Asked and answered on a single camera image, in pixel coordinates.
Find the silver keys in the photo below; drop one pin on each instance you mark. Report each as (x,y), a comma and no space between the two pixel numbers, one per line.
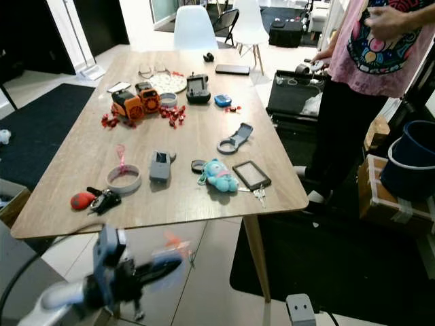
(259,196)

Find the grey key fob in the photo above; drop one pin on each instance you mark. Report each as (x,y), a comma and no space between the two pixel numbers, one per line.
(160,167)

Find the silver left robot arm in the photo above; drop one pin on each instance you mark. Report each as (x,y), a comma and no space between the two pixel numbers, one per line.
(64,299)

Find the white round plate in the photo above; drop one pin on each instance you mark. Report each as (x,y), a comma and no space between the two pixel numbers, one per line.
(168,83)

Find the white door frame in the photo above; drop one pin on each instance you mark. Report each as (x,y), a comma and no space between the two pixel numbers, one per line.
(78,41)

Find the small black round object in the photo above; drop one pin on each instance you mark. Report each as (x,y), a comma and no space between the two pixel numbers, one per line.
(208,56)

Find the black crate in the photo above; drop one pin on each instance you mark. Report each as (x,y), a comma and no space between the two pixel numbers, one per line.
(285,98)

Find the light wooden table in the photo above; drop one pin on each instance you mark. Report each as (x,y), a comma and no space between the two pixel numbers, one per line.
(187,142)

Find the black car key bunch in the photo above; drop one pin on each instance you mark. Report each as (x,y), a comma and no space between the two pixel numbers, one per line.
(105,201)

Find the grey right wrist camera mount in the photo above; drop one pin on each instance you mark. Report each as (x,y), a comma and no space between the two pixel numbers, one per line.
(300,311)

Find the black smartphone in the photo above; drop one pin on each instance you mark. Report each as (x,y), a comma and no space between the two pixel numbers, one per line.
(232,69)

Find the small red bead cluster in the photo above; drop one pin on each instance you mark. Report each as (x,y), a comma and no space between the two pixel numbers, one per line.
(234,107)

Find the red plush ball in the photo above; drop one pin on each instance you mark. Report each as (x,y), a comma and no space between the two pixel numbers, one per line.
(81,201)

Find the black card holder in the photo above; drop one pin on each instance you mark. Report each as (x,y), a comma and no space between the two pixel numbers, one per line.
(237,168)

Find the white plastic bag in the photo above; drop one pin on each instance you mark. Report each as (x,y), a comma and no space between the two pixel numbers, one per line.
(315,103)

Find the dark blue bucket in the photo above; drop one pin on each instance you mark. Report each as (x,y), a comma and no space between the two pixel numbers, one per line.
(411,170)

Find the person's left forearm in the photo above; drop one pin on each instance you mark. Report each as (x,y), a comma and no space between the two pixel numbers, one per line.
(423,12)

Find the dark carpet rug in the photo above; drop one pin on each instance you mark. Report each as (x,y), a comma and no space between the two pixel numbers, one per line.
(44,129)
(333,272)

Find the black folding chair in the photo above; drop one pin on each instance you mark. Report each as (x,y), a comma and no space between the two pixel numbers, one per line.
(224,20)

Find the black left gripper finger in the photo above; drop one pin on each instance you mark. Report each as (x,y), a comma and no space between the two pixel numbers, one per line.
(160,261)
(155,274)

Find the person's right hand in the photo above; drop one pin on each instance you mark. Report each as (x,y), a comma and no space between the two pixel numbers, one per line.
(323,61)

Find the small white object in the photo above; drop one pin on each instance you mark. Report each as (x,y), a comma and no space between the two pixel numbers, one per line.
(5,136)

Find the wooden crate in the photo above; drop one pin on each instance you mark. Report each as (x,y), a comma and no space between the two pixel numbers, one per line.
(15,207)

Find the small blue gadget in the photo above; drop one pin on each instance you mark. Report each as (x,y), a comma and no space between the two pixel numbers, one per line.
(223,100)

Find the black handheld device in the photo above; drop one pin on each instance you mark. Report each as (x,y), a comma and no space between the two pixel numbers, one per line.
(198,89)

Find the person in pink shirt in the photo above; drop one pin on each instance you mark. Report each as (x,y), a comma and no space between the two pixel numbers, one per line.
(380,54)

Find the person's left hand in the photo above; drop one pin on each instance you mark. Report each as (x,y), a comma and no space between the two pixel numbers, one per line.
(389,22)

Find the taped cardboard box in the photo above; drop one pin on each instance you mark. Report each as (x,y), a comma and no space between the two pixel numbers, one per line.
(391,214)

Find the person's right forearm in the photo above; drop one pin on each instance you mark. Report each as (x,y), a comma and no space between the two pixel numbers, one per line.
(338,39)

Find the orange toy robot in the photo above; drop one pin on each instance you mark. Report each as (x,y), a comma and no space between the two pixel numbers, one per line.
(136,102)

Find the white plastic chair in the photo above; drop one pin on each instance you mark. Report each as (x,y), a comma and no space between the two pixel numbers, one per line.
(250,24)
(195,27)

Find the thin-framed eyeglasses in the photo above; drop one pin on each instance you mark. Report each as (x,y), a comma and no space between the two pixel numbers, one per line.
(146,68)

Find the small grey tape roll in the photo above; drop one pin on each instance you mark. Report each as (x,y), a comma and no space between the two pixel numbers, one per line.
(168,100)

